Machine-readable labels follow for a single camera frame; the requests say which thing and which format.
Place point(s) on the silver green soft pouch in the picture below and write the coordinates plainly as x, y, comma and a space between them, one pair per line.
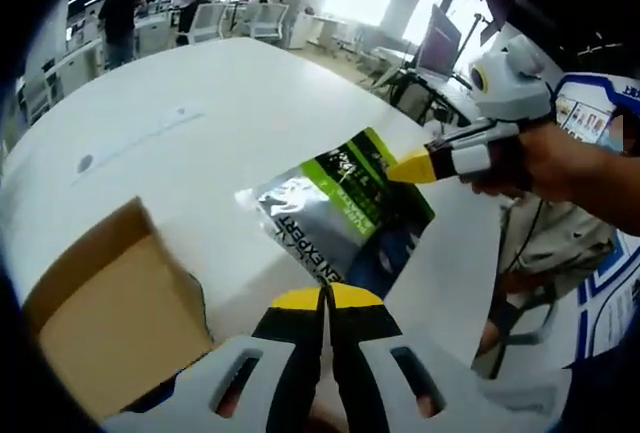
310, 213

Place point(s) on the blue white poster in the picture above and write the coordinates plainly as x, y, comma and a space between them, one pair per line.
615, 303
585, 108

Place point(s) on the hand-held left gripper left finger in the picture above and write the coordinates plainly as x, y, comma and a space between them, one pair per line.
290, 353

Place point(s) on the laptop with purple screen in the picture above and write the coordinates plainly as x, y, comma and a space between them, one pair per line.
440, 43

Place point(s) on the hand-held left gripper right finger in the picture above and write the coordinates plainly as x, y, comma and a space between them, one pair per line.
365, 353

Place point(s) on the white background office chair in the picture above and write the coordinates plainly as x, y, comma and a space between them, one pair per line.
267, 20
210, 23

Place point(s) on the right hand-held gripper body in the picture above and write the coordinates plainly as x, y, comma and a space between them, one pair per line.
515, 88

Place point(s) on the person's right hand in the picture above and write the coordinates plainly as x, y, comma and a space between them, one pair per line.
525, 168

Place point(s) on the brown cardboard shoe box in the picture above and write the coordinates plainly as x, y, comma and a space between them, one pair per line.
115, 313

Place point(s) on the person's beige trousers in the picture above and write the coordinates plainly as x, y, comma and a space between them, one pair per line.
560, 248

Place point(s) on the person's left hand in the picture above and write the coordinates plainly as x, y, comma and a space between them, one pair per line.
327, 418

